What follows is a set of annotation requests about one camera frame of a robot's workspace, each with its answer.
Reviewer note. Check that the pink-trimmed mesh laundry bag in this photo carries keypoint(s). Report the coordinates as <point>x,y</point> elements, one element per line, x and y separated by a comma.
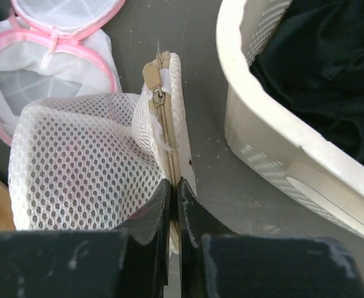
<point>54,49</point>

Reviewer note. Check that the black clothing in basket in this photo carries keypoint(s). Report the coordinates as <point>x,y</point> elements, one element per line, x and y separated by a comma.
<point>314,66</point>

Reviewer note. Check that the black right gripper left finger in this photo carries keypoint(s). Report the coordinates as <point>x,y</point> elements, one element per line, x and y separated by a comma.
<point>128,261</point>

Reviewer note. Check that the white mesh laundry bag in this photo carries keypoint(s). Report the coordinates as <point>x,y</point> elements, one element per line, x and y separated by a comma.
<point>90,162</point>

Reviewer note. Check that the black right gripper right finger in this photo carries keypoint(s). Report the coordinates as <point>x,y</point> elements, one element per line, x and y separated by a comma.
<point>217,262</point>

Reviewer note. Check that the white plastic laundry basket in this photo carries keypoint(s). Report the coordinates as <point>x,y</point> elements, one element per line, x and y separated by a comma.
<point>277,145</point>

